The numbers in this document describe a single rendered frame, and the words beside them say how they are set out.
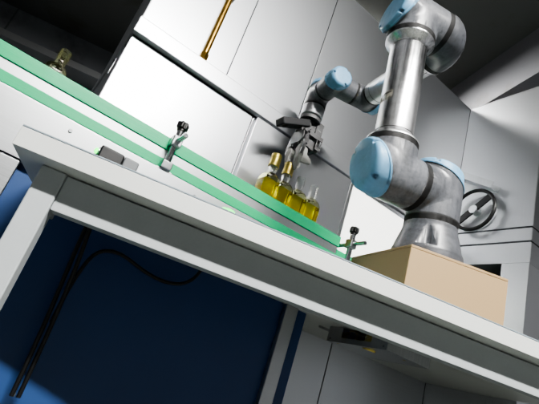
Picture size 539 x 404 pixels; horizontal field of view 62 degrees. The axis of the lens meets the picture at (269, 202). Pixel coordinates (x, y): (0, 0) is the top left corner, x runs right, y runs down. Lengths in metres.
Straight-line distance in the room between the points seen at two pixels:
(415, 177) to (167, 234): 0.52
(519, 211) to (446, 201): 1.15
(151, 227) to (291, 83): 1.11
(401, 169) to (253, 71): 0.86
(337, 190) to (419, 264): 0.87
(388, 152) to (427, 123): 1.36
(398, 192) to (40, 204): 0.67
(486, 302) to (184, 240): 0.60
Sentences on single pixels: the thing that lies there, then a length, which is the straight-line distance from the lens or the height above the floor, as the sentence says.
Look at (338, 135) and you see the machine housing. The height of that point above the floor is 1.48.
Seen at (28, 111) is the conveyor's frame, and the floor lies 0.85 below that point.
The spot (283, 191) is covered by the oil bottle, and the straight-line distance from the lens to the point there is 1.37.
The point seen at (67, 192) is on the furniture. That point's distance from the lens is 0.77.
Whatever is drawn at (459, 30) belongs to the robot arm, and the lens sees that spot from 1.25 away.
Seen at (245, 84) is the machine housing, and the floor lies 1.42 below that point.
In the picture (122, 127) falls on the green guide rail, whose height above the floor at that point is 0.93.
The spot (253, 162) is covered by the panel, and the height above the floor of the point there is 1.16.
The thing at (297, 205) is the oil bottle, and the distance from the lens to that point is 1.40.
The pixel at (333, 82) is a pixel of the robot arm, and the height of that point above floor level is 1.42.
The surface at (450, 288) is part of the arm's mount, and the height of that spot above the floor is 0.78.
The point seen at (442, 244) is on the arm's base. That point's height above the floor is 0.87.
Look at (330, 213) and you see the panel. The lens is 1.68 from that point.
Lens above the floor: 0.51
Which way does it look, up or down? 21 degrees up
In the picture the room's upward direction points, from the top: 19 degrees clockwise
